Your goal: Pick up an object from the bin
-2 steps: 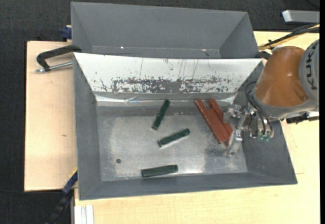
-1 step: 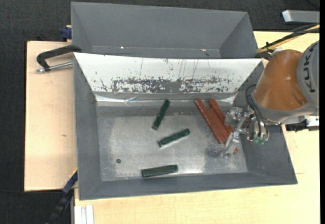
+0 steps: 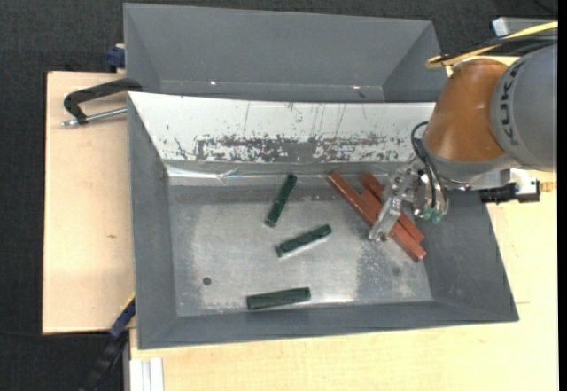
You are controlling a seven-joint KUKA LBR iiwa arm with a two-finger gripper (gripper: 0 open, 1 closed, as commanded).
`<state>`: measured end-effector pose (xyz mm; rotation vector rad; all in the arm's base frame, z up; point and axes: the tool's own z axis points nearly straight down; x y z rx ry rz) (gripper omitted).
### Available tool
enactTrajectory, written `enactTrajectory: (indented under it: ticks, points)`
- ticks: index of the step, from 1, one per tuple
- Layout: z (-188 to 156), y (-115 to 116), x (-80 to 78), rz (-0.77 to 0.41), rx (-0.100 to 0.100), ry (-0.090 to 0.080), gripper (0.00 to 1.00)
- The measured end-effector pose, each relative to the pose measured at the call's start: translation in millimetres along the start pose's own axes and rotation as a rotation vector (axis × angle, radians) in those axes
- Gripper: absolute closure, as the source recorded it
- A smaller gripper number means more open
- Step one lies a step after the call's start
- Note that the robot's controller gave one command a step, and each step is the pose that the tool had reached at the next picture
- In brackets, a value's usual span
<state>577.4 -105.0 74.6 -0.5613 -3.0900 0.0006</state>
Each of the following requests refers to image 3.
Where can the pale wood flat board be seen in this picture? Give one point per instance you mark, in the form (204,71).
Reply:
(86,203)

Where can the grey metal bin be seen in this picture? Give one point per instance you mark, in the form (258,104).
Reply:
(274,247)

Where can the dark green flat block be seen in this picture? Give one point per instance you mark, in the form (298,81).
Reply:
(304,240)
(278,298)
(281,200)

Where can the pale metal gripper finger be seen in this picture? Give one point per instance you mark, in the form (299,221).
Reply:
(391,223)
(380,220)

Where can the black cylinder on white bracket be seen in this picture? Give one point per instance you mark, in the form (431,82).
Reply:
(509,192)

